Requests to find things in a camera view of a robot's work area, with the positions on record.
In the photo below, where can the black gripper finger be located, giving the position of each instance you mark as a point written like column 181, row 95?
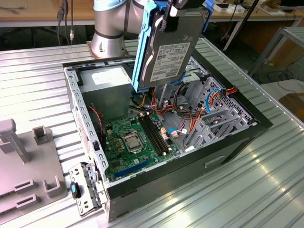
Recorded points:
column 171, row 23

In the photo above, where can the hard disk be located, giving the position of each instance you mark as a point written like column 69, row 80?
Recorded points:
column 171, row 54

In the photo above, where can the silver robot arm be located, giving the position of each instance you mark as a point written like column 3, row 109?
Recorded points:
column 107, row 40

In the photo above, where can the metal disk bay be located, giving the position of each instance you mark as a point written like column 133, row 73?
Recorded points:
column 205, row 134

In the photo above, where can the white small box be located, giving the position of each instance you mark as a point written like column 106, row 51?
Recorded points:
column 235, row 10
column 219, row 9

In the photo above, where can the black white slanted pole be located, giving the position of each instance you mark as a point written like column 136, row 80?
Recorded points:
column 234, row 35

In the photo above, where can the metal drive cage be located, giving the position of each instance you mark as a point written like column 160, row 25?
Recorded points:
column 166, row 95

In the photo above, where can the grey power supply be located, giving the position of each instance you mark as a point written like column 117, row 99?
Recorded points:
column 107, row 99

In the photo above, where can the black RAM slot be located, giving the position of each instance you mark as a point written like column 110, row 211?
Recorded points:
column 152, row 136
column 159, row 133

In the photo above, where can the cardboard box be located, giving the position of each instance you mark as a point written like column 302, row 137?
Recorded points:
column 289, row 54

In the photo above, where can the CPU socket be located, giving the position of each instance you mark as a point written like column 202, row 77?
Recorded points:
column 131, row 142

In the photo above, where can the wooden desk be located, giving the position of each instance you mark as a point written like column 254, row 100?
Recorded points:
column 35, row 12

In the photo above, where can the brown wooden box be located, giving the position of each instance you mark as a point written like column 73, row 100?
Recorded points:
column 294, row 104

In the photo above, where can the green motherboard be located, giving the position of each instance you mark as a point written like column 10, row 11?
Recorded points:
column 123, row 164

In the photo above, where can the blue expansion slot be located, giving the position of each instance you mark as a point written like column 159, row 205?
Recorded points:
column 131, row 168

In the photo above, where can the black open PC case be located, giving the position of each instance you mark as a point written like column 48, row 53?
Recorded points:
column 166, row 180

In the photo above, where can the black blue latch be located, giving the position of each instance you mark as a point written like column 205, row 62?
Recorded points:
column 74, row 190

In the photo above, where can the grey parts rack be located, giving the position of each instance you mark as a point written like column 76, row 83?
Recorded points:
column 28, row 171

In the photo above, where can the metal slot cover bracket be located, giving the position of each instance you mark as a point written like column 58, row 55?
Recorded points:
column 82, row 206

